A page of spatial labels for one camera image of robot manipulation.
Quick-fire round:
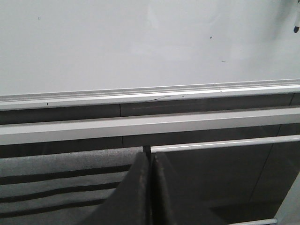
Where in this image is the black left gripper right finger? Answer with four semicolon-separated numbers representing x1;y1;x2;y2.
151;153;227;225

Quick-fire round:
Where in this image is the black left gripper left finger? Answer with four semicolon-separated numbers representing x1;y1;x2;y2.
80;152;150;225

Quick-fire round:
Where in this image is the white black-tip whiteboard marker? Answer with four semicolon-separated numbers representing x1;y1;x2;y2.
293;0;300;33

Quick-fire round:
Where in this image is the white whiteboard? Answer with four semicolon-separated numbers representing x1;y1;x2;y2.
0;0;300;110

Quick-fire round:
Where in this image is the grey striped fabric panel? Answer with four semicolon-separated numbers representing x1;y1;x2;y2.
0;147;144;225

